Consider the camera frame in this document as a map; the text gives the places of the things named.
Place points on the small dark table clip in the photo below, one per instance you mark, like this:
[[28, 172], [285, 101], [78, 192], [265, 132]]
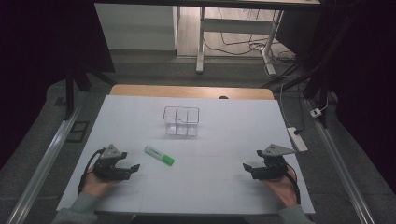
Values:
[[223, 97]]

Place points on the black stand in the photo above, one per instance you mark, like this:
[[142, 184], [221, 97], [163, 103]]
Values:
[[317, 84], [70, 90]]

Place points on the white power strip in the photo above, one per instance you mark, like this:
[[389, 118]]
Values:
[[297, 139]]

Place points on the person's left hand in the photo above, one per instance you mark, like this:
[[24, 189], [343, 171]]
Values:
[[93, 186]]

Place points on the white table cover sheet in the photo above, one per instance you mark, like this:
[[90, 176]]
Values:
[[218, 180]]

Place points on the small white adapter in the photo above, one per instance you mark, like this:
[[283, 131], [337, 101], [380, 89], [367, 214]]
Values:
[[316, 112]]

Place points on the clear plastic organizer box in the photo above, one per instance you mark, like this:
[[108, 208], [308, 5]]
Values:
[[181, 124]]

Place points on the white cabinet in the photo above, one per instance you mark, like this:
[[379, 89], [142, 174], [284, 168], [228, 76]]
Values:
[[137, 28]]

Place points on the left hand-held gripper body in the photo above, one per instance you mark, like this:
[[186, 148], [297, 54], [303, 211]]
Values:
[[107, 169]]

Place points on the black rectangular floor frame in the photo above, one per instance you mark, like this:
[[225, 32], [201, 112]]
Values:
[[77, 131]]

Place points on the wooden table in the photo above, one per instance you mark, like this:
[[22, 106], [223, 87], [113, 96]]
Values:
[[186, 91]]

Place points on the person's right hand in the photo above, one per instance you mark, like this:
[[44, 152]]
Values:
[[285, 191]]

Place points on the white desk frame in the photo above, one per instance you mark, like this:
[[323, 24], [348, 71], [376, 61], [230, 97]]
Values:
[[236, 25]]

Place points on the aluminium rail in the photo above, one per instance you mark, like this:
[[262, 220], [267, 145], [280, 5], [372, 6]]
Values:
[[46, 161], [339, 161]]

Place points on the green and white highlighter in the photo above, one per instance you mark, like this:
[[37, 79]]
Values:
[[159, 155]]

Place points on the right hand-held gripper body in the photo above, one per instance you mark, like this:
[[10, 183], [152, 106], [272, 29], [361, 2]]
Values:
[[272, 168]]

